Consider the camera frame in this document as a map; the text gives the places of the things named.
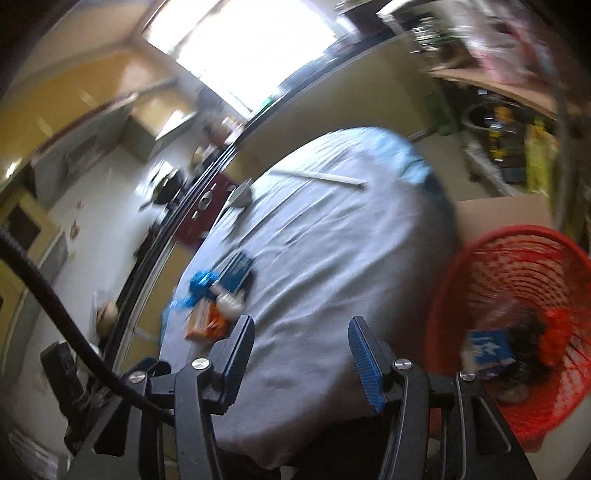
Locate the yellow wall cabinet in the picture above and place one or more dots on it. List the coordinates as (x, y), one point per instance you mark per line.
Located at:
(69, 92)

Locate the long thin wooden stick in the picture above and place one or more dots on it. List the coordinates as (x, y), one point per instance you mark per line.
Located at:
(323, 177)

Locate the dark red oven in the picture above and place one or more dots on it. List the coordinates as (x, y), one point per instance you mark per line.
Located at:
(210, 217)

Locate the white ceramic bowl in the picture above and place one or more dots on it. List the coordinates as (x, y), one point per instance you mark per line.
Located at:
(241, 196)

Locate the blue under cloth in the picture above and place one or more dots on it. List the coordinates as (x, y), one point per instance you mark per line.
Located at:
(406, 157)

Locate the orange snack packet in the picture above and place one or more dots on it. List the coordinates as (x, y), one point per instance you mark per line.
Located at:
(205, 325)

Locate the white crumpled paper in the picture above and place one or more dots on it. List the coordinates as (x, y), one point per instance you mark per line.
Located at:
(228, 302)

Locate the blue milk carton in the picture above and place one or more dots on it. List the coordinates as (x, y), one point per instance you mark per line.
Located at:
(236, 272)
(489, 350)

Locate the blue plastic wrapper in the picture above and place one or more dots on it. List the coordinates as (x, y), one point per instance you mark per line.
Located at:
(203, 281)

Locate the bright window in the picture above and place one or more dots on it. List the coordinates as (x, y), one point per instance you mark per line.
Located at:
(240, 50)

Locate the yellow bag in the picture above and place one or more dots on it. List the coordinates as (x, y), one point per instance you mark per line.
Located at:
(538, 152)

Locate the red mesh basket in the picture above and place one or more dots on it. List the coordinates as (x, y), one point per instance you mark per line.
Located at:
(554, 415)

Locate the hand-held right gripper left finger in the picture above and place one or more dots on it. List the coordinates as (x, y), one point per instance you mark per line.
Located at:
(236, 353)

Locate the pink plastic bag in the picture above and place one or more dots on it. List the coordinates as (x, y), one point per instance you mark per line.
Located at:
(508, 50)

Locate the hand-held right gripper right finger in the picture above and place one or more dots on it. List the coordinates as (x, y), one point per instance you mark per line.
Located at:
(364, 364)

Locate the dark crumpled wrapper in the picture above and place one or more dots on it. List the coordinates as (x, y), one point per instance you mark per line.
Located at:
(526, 355)

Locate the cardboard box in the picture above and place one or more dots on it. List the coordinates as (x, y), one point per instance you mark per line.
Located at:
(503, 212)

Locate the black wok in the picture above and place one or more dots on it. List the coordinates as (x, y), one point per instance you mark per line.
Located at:
(166, 187)

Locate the kitchen shelf rack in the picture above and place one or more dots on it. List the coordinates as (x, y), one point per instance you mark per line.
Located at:
(498, 85)

